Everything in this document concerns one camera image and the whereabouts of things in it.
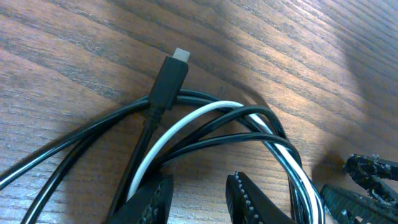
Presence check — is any black USB cable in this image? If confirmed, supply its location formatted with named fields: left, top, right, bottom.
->
left=0, top=89, right=324, bottom=224
left=105, top=47, right=191, bottom=218

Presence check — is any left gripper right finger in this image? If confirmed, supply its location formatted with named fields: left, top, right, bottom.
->
left=225, top=172, right=295, bottom=224

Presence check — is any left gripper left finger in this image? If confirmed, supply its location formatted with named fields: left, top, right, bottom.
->
left=105, top=175, right=174, bottom=224

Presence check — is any white USB cable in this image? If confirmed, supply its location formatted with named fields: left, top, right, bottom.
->
left=126, top=100, right=326, bottom=224

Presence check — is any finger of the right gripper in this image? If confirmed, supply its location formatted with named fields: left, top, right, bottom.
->
left=320, top=184, right=397, bottom=224
left=343, top=154, right=397, bottom=202

